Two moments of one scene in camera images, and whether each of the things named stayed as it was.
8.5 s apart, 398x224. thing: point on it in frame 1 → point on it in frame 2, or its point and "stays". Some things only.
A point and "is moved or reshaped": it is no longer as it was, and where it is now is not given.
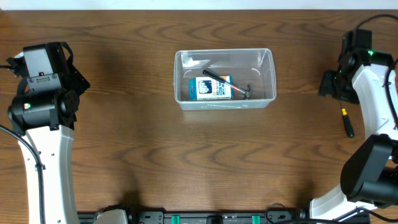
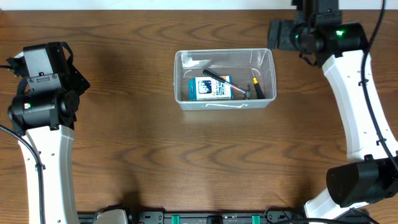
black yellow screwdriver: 347,123 is moved or reshaped
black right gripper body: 339,86 → 293,36
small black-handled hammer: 247,92 stays
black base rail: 207,218 stays
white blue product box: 209,88 stays
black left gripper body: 74,82 stays
